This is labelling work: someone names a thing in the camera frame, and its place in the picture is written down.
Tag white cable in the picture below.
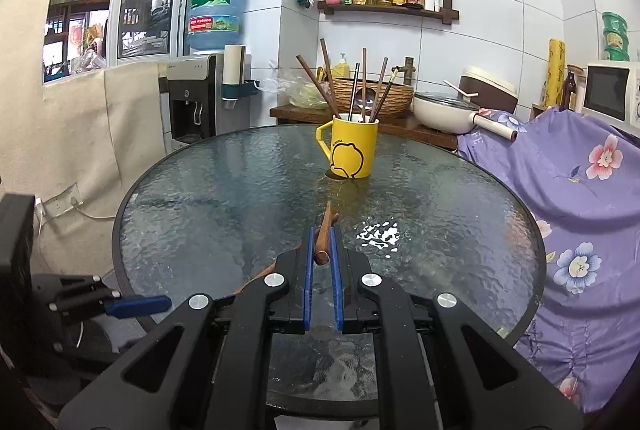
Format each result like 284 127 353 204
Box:
70 197 121 221

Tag brown wooden washstand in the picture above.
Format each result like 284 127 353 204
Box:
270 104 459 150

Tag teal cup holder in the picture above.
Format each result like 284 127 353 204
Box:
220 78 261 111

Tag yellow mug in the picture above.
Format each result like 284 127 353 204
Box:
315 114 381 181

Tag dark brown gold-banded chopstick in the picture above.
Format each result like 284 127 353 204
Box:
376 66 402 116

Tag brown glass bottle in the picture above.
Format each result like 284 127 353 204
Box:
561 68 579 111

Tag white paper cup stack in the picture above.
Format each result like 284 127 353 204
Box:
223 44 247 104

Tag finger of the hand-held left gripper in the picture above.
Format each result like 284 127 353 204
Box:
49 274 173 318

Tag glass pot lid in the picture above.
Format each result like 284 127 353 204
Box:
414 91 481 109

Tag white microwave oven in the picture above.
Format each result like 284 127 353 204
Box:
581 60 640 136

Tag woven rim wash basin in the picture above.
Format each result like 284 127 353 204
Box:
327 78 416 119

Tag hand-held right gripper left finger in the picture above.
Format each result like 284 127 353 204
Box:
56 225 316 430

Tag white cooking pot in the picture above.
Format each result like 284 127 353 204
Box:
411 91 521 142

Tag blue water jug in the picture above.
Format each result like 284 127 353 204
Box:
186 0 249 54

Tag clear plastic bag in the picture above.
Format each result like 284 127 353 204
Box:
265 60 336 109

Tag yellow plastic wrap roll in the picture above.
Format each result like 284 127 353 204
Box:
545 39 568 108

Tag brown wooden chopstick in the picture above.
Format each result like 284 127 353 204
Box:
231 213 341 299
320 38 341 117
295 54 344 120
313 200 335 267

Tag white rice paddle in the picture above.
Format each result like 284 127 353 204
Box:
443 80 479 100

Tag beige cloth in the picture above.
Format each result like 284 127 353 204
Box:
0 0 171 277

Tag bronze faucet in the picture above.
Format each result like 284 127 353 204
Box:
391 57 416 86

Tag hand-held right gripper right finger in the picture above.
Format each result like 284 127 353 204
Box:
329 225 584 430

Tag brown white rice cooker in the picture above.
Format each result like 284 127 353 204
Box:
459 66 519 114

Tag white water dispenser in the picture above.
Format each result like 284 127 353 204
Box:
159 53 224 149

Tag sliding glass window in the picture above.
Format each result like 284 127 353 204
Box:
42 0 206 84

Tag purple floral cloth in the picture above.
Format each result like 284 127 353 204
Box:
457 106 640 414

